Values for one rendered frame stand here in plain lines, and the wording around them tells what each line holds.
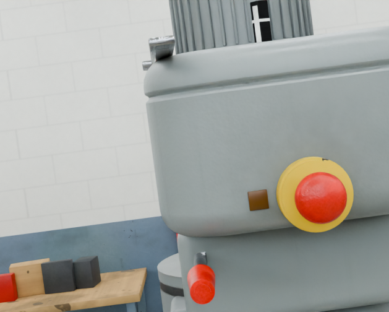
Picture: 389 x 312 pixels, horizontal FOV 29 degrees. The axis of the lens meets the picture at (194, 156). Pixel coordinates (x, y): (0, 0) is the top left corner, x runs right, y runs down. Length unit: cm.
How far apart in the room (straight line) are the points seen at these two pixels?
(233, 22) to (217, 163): 41
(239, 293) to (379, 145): 20
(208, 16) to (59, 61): 414
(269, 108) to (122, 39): 448
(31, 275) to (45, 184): 71
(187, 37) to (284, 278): 43
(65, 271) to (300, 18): 375
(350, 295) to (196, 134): 23
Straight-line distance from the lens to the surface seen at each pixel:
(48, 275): 469
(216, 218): 62
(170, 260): 150
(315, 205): 58
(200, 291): 59
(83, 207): 512
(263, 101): 62
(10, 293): 469
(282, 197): 60
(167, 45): 57
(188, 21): 103
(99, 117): 507
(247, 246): 72
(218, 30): 101
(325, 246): 73
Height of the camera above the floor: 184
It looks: 3 degrees down
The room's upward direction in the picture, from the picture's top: 7 degrees counter-clockwise
